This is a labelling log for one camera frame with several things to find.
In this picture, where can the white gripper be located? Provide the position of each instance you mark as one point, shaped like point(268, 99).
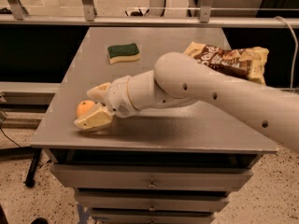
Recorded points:
point(118, 96)

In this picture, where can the orange fruit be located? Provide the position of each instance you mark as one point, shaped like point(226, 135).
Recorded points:
point(83, 107)

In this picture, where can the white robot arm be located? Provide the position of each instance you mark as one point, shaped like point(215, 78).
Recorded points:
point(178, 80)

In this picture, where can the green and yellow sponge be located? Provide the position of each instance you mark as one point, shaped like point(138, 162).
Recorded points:
point(123, 53)

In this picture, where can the black stand leg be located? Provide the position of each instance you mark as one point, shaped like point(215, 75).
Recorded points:
point(30, 178)

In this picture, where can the grey drawer cabinet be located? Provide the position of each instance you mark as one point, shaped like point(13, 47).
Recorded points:
point(197, 155)

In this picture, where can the top drawer metal knob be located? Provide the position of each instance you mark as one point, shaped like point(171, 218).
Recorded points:
point(151, 184)

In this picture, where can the drawer metal knob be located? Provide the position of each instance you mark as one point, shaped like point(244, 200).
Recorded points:
point(151, 184)
point(152, 208)

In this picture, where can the brown snack chip bag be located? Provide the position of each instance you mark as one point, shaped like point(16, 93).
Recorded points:
point(246, 63)

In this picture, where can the metal railing frame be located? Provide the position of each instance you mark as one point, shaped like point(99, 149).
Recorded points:
point(204, 13)

